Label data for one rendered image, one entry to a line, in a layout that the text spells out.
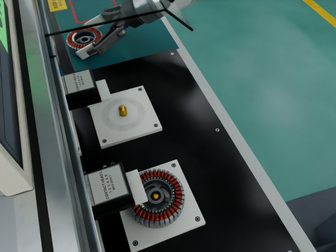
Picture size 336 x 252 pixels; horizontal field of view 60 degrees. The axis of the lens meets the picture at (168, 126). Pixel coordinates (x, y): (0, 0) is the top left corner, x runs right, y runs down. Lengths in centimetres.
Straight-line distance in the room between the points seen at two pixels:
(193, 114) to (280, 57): 153
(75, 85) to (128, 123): 17
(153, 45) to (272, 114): 105
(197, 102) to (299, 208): 93
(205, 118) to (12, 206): 54
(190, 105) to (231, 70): 128
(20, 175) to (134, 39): 79
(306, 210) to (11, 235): 140
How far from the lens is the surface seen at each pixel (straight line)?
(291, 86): 203
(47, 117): 31
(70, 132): 39
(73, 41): 96
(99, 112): 74
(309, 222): 154
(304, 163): 169
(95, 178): 49
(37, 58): 38
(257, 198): 65
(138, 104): 74
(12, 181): 26
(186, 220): 59
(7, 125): 26
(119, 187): 47
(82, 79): 63
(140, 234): 59
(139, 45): 96
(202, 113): 74
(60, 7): 56
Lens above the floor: 134
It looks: 54 degrees down
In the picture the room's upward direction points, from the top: straight up
